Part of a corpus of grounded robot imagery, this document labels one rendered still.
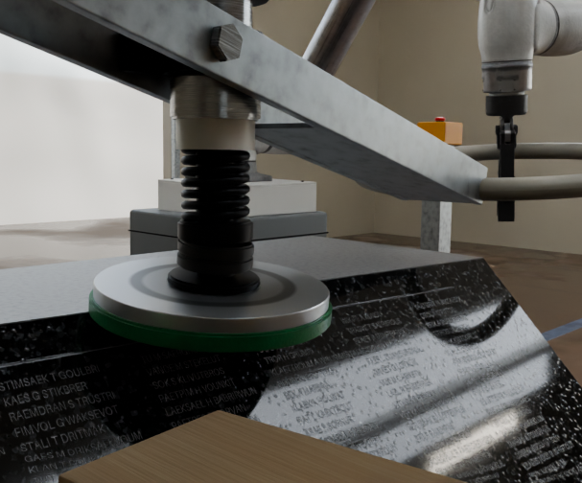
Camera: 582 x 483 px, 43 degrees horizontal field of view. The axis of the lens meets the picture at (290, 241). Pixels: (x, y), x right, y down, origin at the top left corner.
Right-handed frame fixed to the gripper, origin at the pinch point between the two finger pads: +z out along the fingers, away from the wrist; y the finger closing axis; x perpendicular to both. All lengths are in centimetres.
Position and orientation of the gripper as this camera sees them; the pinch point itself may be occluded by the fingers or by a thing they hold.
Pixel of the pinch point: (505, 201)
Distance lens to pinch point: 145.7
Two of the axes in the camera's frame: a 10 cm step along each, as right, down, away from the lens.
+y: -2.4, 2.2, -9.5
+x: 9.7, 0.0, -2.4
